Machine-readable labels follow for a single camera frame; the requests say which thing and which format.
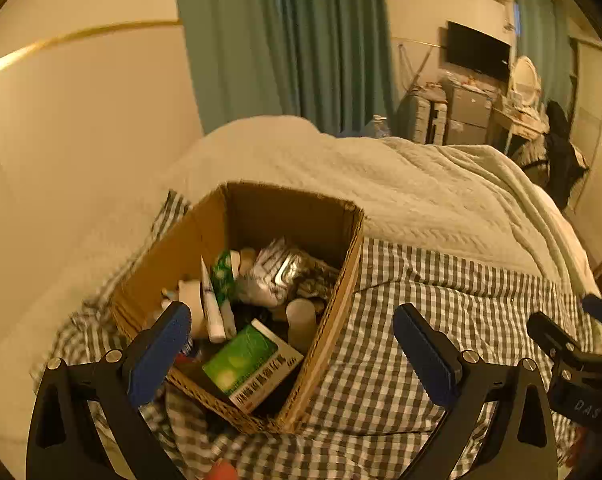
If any dark hanging clothing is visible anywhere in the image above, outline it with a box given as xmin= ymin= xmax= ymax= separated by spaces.
xmin=545 ymin=101 xmax=590 ymax=208

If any white squeeze tube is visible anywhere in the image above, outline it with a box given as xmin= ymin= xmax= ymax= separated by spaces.
xmin=200 ymin=255 xmax=228 ymax=344

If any black television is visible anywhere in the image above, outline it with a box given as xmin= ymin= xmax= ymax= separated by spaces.
xmin=446 ymin=21 xmax=512 ymax=83

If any white wardrobe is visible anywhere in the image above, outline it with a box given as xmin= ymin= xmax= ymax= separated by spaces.
xmin=566 ymin=40 xmax=602 ymax=271

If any green patterned packet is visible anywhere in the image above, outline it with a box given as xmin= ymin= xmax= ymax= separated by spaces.
xmin=211 ymin=250 xmax=240 ymax=307

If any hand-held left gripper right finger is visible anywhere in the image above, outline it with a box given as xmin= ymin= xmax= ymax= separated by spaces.
xmin=392 ymin=302 xmax=559 ymax=480

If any grey ribbed suitcase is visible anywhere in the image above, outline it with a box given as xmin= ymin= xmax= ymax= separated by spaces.
xmin=410 ymin=92 xmax=449 ymax=145

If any grey checked blanket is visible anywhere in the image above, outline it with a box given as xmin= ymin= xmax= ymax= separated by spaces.
xmin=28 ymin=190 xmax=602 ymax=480

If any brown cardboard box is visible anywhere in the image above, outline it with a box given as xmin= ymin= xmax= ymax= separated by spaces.
xmin=110 ymin=181 xmax=366 ymax=435

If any white cylindrical bottle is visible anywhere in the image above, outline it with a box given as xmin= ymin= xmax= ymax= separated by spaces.
xmin=285 ymin=298 xmax=318 ymax=354

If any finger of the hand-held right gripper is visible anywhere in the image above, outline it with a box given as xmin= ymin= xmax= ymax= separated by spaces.
xmin=581 ymin=294 xmax=602 ymax=333
xmin=527 ymin=311 xmax=584 ymax=361

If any small red object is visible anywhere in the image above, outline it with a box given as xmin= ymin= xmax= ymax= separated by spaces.
xmin=206 ymin=460 xmax=240 ymax=480

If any white dressing table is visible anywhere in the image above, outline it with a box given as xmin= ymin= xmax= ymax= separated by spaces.
xmin=488 ymin=100 xmax=549 ymax=153

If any wide teal curtain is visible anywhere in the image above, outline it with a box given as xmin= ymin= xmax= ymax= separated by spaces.
xmin=173 ymin=0 xmax=399 ymax=138

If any white knitted blanket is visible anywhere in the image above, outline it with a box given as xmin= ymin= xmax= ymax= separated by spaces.
xmin=151 ymin=115 xmax=596 ymax=301

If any white oval mirror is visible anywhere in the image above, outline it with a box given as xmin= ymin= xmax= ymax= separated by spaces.
xmin=508 ymin=56 xmax=540 ymax=106

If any silver foil packet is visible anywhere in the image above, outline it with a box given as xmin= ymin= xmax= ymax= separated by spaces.
xmin=235 ymin=237 xmax=340 ymax=309

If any white bear shaped bottle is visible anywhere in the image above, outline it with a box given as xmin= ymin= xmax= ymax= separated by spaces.
xmin=161 ymin=280 xmax=205 ymax=338

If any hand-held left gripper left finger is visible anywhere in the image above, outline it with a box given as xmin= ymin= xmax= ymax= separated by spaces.
xmin=26 ymin=301 xmax=193 ymax=480

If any green white carton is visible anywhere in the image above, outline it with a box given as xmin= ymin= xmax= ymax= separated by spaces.
xmin=201 ymin=317 xmax=305 ymax=414

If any grey drawer cabinet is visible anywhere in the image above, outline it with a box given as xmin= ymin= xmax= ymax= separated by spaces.
xmin=443 ymin=82 xmax=494 ymax=147

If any narrow teal curtain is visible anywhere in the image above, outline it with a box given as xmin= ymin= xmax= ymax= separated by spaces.
xmin=511 ymin=0 xmax=579 ymax=111

